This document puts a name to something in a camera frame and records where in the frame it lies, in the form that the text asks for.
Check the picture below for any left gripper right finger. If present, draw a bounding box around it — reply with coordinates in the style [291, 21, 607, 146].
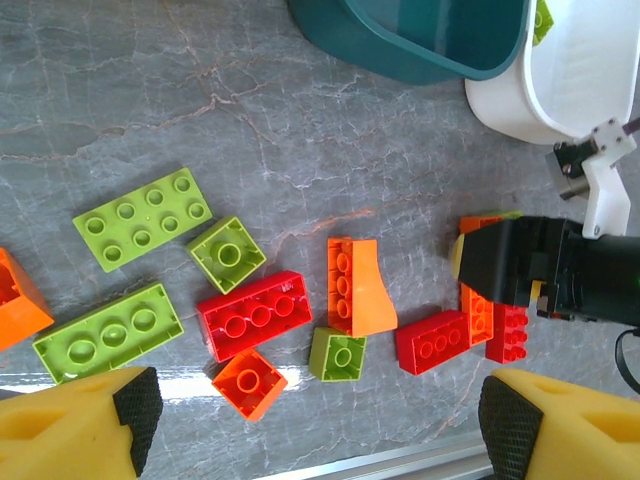
[478, 368, 640, 480]

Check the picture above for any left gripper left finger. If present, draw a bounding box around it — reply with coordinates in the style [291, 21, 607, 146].
[0, 366, 164, 480]

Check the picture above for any long orange lego brick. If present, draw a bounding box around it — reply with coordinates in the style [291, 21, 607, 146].
[458, 214, 504, 347]

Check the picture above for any long red lego brick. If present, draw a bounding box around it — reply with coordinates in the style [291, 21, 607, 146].
[394, 309, 474, 377]
[485, 303, 530, 364]
[196, 270, 315, 364]

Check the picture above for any long green lego brick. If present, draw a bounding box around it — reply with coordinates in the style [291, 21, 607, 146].
[32, 282, 185, 385]

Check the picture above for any orange sloped lego brick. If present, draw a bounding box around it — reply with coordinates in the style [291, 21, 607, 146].
[327, 236, 399, 338]

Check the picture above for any small orange lego brick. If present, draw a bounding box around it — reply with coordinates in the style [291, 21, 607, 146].
[211, 347, 289, 423]

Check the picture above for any green eight-stud lego plate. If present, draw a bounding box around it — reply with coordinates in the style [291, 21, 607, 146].
[72, 167, 214, 274]

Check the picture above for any white plastic container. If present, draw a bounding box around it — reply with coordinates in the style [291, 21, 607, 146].
[464, 0, 640, 147]

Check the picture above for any teal plastic container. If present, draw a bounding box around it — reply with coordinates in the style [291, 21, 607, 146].
[287, 0, 532, 86]

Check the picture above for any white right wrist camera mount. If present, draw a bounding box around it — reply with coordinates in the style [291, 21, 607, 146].
[544, 117, 637, 239]

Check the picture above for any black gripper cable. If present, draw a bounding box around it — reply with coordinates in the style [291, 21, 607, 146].
[613, 327, 640, 394]

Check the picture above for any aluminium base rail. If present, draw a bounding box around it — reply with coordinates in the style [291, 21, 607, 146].
[249, 432, 496, 480]

